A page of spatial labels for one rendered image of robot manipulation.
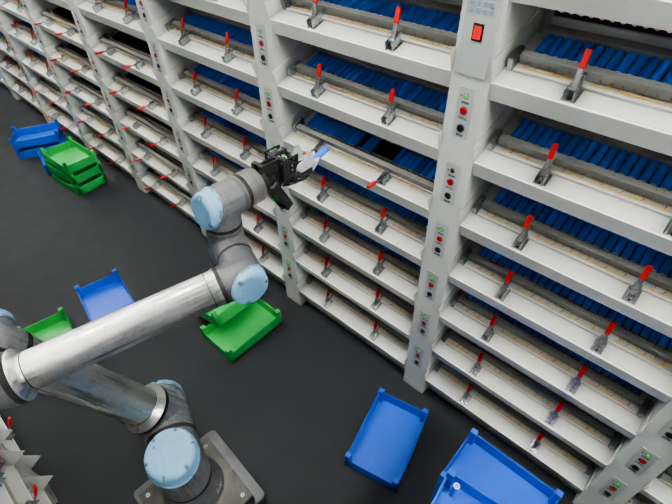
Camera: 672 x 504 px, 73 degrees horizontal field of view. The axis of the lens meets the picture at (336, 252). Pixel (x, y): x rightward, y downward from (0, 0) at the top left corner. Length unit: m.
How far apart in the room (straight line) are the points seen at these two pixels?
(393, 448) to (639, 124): 1.32
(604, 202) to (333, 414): 1.25
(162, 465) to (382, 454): 0.77
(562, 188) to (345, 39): 0.65
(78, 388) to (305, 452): 0.85
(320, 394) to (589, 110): 1.40
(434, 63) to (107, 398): 1.19
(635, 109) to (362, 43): 0.63
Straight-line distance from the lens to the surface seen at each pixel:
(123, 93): 2.69
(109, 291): 2.54
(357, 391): 1.93
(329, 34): 1.33
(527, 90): 1.05
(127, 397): 1.46
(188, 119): 2.25
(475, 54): 1.07
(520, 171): 1.14
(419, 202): 1.32
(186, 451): 1.47
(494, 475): 1.68
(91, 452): 2.05
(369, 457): 1.81
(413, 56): 1.17
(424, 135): 1.24
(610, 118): 1.01
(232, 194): 1.08
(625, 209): 1.11
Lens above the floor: 1.68
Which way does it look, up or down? 43 degrees down
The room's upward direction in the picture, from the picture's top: 1 degrees counter-clockwise
